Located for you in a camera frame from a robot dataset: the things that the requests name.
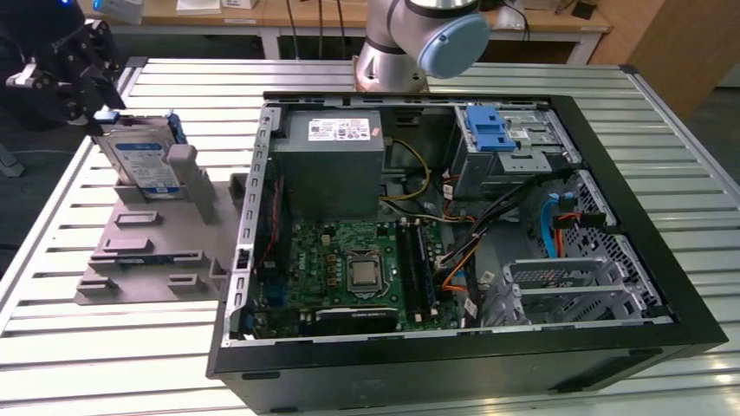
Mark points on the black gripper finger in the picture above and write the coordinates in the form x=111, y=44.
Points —
x=92, y=47
x=69, y=99

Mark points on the hard disk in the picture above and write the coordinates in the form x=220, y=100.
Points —
x=141, y=160

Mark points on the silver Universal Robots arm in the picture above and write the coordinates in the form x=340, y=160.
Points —
x=393, y=65

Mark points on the grey metal foot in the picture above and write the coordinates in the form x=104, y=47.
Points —
x=11, y=162

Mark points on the white paper sheet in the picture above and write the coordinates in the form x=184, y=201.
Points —
x=197, y=5

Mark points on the wooden desk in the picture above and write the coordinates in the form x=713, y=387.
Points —
x=231, y=17

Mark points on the small white box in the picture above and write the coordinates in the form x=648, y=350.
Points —
x=240, y=3

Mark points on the RAM stick in rack slot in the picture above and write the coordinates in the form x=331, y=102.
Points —
x=144, y=260

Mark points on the grey parts rack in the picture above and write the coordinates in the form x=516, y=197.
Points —
x=149, y=281

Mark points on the grey power supply unit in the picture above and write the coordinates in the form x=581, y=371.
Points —
x=329, y=182

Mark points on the green motherboard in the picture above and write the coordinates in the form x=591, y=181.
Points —
x=324, y=242

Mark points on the black CPU socket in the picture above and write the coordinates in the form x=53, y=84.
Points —
x=365, y=253

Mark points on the silver CPU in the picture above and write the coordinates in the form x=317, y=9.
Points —
x=364, y=275

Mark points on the black graphics card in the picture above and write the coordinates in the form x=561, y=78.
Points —
x=352, y=320

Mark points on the blue drive cage latch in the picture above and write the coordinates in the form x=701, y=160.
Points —
x=491, y=130

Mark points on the black RAM stick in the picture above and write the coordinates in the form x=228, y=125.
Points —
x=424, y=268

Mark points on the metal optical drive cage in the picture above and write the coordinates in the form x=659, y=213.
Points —
x=520, y=164

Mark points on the small black box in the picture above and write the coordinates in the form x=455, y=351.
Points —
x=584, y=8

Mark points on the black open PC case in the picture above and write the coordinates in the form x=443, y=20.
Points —
x=404, y=377

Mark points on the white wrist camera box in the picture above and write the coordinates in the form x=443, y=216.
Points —
x=119, y=11

